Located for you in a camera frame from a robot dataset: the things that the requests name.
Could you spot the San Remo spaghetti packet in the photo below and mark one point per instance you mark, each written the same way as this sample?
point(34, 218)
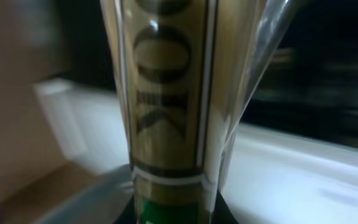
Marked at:
point(185, 71)

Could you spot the grey plastic basket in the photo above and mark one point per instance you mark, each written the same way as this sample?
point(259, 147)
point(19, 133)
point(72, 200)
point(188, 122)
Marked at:
point(100, 203)

